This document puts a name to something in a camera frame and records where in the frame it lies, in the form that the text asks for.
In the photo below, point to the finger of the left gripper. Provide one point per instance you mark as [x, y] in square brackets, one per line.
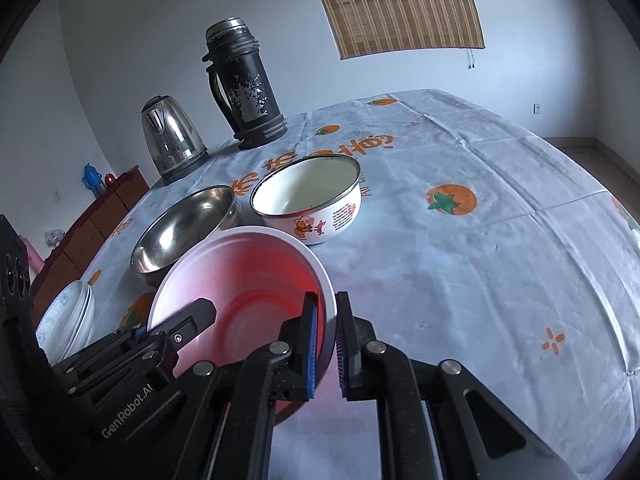
[111, 369]

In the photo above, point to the bamboo window blind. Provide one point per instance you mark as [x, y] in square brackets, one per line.
[366, 27]

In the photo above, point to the stainless steel bowl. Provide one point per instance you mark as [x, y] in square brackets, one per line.
[181, 227]

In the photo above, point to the stainless steel electric kettle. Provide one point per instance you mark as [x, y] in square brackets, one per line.
[174, 144]

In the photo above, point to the clear plastic bag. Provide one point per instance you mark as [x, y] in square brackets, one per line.
[53, 238]

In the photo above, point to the white persimmon print tablecloth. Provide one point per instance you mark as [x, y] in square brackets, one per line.
[476, 241]

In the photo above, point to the pink thermos jug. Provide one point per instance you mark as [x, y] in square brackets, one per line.
[35, 262]

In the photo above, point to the red plastic bowl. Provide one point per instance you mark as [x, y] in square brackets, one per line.
[256, 278]

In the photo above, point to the blue thermos jug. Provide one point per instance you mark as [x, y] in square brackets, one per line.
[93, 180]

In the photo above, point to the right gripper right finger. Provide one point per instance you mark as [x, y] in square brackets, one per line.
[435, 421]

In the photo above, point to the brown wooden sideboard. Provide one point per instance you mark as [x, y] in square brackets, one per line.
[104, 216]

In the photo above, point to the white enamel cartoon bowl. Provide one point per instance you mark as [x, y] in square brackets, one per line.
[313, 199]

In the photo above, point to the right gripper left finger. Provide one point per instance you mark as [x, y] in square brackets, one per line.
[216, 422]

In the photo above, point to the blue patterned white bowl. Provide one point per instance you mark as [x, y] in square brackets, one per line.
[67, 324]

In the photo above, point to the black thermos flask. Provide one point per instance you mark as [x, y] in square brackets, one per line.
[240, 85]

